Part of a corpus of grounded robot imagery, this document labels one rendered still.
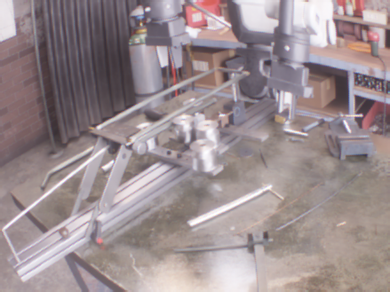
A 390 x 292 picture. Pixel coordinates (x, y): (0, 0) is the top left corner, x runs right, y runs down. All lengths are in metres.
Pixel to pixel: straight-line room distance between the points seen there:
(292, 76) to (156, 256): 0.46
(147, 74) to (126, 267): 2.20
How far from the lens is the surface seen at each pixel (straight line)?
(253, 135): 0.98
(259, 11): 1.26
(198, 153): 0.84
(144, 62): 2.78
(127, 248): 0.75
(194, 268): 0.68
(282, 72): 0.88
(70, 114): 3.41
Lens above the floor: 1.35
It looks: 27 degrees down
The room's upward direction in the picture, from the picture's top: 7 degrees counter-clockwise
